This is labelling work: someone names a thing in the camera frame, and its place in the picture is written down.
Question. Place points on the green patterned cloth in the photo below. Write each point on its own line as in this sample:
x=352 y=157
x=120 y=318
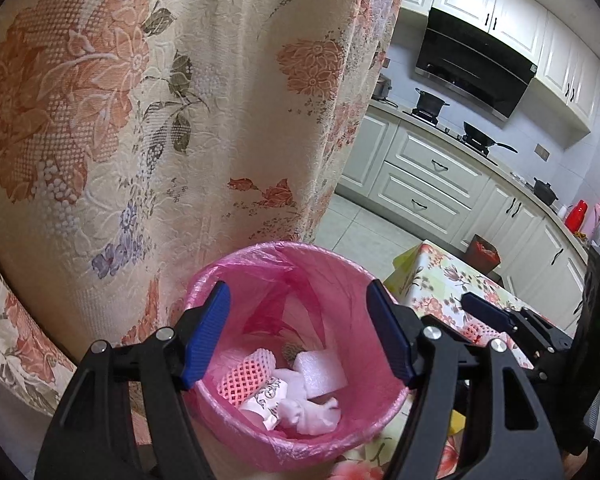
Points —
x=294 y=351

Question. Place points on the brown wall socket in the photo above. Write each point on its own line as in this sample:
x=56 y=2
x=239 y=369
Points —
x=542 y=152

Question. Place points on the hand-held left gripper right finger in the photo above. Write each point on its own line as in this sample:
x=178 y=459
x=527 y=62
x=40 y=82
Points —
x=390 y=330

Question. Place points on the floral curtain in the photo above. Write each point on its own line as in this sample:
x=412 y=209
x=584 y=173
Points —
x=130 y=110

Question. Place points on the silver pressure cooker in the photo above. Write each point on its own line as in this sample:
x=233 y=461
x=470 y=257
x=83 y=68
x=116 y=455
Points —
x=382 y=87

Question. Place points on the black range hood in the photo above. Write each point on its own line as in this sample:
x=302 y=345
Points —
x=475 y=65

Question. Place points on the black casserole pot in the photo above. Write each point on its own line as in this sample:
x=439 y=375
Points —
x=545 y=192

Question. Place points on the black frying pan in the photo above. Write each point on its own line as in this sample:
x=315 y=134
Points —
x=480 y=135

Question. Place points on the pink foam fruit net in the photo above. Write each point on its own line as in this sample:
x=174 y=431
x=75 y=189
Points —
x=485 y=334
x=245 y=377

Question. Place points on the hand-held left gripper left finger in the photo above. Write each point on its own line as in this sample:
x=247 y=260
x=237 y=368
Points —
x=207 y=332

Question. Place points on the pink trash bin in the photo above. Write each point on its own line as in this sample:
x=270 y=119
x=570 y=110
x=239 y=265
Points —
x=330 y=280

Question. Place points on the yellow sponge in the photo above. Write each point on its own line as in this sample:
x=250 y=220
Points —
x=458 y=422

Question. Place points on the red thermos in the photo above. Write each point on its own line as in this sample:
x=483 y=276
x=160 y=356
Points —
x=576 y=217

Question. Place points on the red floor bin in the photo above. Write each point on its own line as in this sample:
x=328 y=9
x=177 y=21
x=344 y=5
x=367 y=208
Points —
x=482 y=255

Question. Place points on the black stock pot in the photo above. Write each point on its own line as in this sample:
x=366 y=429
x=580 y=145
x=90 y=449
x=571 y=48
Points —
x=429 y=102

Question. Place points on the black gas stove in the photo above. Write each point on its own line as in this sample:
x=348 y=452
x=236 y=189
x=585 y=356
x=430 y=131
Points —
x=450 y=130

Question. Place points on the white lower cabinets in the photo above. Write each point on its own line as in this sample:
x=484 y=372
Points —
x=430 y=175

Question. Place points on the white foam sheet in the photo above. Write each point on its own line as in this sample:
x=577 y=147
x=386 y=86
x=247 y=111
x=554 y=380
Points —
x=320 y=372
x=307 y=412

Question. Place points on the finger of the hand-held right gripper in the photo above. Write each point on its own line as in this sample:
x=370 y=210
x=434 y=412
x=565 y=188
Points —
x=485 y=307
x=555 y=357

